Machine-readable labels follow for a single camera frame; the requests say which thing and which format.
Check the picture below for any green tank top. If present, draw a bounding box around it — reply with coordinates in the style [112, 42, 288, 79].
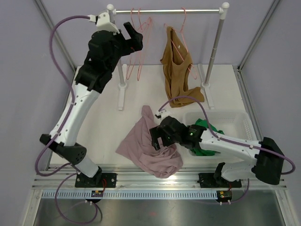
[189, 118, 225, 156]

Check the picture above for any pink hanger with brown top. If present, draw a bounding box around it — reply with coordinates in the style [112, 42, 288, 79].
[173, 7, 197, 80]

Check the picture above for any white clothes rack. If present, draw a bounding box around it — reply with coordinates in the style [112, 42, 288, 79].
[118, 2, 230, 109]

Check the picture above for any brown tank top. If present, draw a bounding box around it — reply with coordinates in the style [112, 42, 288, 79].
[160, 26, 205, 108]

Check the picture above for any pink tank top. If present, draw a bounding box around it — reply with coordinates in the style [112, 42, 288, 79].
[116, 105, 183, 178]

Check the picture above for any white plastic basket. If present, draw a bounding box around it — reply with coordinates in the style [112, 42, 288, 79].
[180, 110, 257, 160]

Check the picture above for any white slotted cable duct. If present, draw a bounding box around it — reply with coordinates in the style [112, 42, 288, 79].
[42, 190, 217, 200]

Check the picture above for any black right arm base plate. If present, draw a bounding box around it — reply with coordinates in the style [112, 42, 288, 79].
[198, 173, 242, 188]

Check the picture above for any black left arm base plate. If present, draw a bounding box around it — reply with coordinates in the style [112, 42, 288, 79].
[75, 173, 117, 188]

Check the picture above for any aluminium mounting rail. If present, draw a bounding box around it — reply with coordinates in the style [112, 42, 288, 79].
[32, 164, 287, 190]

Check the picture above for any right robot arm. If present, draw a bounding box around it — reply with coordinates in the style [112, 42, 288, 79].
[150, 116, 284, 186]

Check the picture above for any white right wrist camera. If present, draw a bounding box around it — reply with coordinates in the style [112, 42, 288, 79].
[155, 109, 171, 120]

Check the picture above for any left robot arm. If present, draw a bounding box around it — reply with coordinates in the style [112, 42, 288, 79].
[40, 22, 143, 187]

